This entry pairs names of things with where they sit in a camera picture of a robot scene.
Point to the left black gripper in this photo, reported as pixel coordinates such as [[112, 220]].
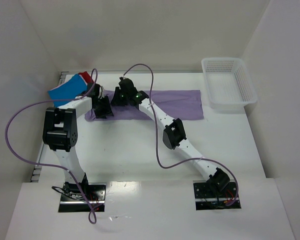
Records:
[[101, 108]]

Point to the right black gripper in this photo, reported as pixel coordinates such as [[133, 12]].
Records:
[[118, 96]]

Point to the purple polo shirt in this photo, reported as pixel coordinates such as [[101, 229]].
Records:
[[183, 104]]

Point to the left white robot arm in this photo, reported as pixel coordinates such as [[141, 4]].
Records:
[[60, 133]]

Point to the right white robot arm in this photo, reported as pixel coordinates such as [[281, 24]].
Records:
[[174, 136]]

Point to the blue folded shirt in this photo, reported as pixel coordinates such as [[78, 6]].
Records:
[[68, 90]]

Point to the red folded shirt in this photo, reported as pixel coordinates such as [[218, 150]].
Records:
[[86, 77]]

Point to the white plastic basket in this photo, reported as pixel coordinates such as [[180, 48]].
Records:
[[228, 83]]

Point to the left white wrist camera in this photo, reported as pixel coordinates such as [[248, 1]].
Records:
[[99, 91]]

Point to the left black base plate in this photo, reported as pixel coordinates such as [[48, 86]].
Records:
[[72, 200]]

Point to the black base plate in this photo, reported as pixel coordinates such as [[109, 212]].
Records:
[[206, 200], [72, 200]]

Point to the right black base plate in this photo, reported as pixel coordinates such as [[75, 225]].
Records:
[[206, 200]]

